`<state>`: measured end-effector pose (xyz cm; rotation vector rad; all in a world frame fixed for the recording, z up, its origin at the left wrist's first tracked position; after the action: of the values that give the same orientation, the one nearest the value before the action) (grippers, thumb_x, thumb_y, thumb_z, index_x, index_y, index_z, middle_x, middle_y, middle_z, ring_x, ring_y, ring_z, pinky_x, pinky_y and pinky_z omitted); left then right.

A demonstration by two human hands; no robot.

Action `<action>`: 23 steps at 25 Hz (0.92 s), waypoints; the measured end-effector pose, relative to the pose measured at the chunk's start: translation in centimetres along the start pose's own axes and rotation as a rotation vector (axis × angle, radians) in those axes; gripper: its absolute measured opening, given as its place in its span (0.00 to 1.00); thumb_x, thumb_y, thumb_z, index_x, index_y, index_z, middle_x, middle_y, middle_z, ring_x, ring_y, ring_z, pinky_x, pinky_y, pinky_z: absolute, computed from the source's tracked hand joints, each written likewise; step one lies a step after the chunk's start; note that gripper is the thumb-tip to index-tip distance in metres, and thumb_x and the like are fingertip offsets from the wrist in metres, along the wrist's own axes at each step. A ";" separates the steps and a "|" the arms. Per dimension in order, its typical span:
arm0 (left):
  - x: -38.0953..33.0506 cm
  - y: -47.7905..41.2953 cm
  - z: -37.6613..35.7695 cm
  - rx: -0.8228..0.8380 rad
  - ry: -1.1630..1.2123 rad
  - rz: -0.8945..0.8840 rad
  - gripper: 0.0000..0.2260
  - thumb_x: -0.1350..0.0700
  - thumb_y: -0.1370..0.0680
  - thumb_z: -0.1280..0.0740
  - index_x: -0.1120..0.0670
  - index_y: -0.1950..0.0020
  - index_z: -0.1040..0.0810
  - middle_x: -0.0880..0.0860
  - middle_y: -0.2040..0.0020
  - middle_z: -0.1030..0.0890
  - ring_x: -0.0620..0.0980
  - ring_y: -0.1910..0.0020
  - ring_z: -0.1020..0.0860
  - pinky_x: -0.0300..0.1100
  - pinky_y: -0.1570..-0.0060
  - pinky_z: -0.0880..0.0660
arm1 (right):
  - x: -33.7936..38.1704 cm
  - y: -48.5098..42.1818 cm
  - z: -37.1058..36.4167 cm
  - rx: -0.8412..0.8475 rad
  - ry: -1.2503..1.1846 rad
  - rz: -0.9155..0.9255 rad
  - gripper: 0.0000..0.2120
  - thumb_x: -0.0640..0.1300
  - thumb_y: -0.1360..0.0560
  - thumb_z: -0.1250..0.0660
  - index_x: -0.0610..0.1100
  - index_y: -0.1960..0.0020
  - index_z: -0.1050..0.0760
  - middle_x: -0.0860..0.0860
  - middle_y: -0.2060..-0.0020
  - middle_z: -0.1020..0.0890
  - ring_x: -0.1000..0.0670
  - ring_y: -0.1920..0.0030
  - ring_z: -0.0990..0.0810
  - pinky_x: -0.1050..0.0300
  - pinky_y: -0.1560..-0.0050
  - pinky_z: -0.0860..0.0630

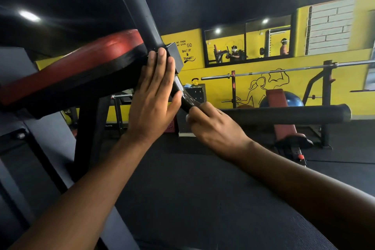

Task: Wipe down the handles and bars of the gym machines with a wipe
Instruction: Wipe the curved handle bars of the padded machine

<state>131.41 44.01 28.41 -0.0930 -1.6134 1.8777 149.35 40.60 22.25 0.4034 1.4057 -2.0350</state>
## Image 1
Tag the black framed wall mirror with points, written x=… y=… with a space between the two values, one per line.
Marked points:
x=249 y=41

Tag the red plastic crate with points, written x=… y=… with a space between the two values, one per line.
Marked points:
x=170 y=126

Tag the person's right forearm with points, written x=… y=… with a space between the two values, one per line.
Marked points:
x=307 y=191

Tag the person's left little finger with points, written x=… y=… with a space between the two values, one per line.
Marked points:
x=143 y=77

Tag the black bench press rack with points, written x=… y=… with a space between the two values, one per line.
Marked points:
x=326 y=88

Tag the grey machine panel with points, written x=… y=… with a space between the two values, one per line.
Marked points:
x=41 y=153

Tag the blue exercise ball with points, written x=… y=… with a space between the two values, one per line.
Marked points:
x=294 y=101

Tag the person's right hand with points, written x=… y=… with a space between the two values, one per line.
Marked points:
x=218 y=132

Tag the chrome adjustment lever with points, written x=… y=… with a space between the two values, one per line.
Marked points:
x=183 y=91

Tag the person's left hand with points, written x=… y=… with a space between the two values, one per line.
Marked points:
x=151 y=106

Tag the silver barbell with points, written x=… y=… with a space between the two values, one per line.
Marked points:
x=293 y=69

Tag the person's left thumb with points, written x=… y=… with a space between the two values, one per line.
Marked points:
x=175 y=103

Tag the black storage cabinet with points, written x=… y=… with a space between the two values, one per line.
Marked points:
x=195 y=93

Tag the person's left forearm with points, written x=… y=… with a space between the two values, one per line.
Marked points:
x=85 y=197

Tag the round ceiling light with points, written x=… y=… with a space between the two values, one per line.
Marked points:
x=29 y=15

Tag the person's right thumb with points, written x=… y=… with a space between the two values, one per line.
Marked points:
x=194 y=119

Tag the black foam roller bar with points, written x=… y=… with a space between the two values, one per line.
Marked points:
x=287 y=114

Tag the red padded bench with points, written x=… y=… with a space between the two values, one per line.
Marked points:
x=282 y=129

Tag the yellow kettlebell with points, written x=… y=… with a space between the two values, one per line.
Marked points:
x=195 y=82

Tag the person's left middle finger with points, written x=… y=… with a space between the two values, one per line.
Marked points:
x=160 y=66

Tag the red and black padded seat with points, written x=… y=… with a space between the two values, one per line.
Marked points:
x=73 y=68

